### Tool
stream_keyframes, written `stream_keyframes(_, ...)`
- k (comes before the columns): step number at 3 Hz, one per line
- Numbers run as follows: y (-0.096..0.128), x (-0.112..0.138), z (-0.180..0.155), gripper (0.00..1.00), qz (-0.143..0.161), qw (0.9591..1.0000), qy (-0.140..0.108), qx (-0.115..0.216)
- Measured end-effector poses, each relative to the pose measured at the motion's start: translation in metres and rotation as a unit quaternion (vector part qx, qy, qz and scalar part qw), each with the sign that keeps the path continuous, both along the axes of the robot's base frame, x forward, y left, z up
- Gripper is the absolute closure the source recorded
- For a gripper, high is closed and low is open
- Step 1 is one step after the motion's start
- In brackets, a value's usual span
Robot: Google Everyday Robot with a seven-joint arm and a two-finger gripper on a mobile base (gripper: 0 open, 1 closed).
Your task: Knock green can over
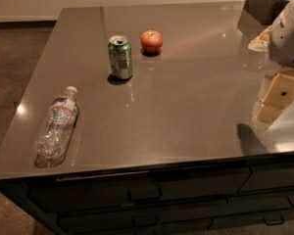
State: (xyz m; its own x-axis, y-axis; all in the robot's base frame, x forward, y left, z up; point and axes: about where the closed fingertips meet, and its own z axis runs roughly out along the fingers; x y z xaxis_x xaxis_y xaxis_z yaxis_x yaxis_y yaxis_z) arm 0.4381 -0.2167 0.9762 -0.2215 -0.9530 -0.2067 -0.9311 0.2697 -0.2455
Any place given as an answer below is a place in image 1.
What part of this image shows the white snack packet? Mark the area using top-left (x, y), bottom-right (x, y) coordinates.
top-left (248, 26), bottom-right (271, 52)

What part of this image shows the dark box with snacks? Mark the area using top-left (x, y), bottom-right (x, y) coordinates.
top-left (243, 0), bottom-right (294, 25)

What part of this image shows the green soda can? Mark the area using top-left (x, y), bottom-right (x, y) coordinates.
top-left (108, 35), bottom-right (132, 80)

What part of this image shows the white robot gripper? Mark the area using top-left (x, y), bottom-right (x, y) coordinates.
top-left (254, 0), bottom-right (294, 124)

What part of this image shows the clear plastic water bottle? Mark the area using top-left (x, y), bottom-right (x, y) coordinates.
top-left (34, 86), bottom-right (79, 159)

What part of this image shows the dark drawer cabinet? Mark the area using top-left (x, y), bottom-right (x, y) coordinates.
top-left (0, 155), bottom-right (294, 235)

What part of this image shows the red apple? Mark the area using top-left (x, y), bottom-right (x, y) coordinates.
top-left (140, 30), bottom-right (163, 54)

